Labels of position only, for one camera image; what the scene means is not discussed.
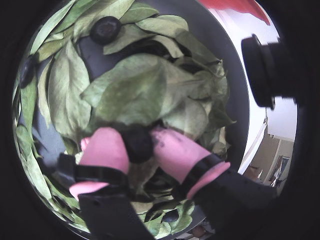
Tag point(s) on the pink covered gripper finger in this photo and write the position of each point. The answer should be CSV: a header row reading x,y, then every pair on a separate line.
x,y
180,155
105,150

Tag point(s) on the blueberry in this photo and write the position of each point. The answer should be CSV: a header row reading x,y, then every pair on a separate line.
x,y
105,30
26,72
171,217
138,147

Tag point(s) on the heap of dried green leaves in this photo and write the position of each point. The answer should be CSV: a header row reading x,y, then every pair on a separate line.
x,y
32,175

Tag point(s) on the red plastic bowl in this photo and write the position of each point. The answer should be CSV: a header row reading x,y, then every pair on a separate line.
x,y
245,7

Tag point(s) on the dried green leaf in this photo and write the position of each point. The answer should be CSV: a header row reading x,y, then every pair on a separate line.
x,y
67,95
100,11
187,117
160,27
130,100
140,67

